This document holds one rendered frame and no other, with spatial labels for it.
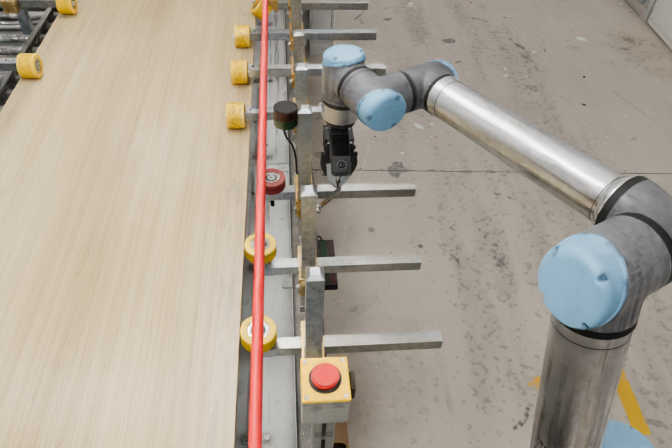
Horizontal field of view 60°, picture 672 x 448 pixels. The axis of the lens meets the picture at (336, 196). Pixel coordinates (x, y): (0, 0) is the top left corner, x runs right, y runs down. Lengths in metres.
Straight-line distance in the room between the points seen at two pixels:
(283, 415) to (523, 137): 0.88
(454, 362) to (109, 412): 1.46
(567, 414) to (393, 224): 1.90
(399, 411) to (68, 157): 1.40
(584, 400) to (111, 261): 1.06
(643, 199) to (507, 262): 1.85
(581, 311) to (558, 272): 0.06
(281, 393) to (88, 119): 1.02
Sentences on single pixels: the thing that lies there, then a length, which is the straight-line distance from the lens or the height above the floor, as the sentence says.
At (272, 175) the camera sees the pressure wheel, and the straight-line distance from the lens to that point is 1.63.
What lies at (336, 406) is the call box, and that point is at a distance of 0.87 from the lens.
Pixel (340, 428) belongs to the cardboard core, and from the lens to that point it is 2.10.
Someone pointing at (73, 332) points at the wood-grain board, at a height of 0.90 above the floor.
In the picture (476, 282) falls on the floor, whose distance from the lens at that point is 2.63.
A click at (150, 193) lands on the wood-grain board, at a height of 0.90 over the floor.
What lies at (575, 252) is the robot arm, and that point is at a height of 1.43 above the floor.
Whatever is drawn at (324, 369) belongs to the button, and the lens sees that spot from 0.87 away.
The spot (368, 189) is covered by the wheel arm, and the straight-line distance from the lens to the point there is 1.67.
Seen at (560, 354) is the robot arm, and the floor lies 1.25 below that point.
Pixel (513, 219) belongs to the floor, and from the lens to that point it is 2.96.
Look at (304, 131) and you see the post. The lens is 1.46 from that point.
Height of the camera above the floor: 1.98
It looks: 43 degrees down
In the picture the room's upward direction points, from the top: 3 degrees clockwise
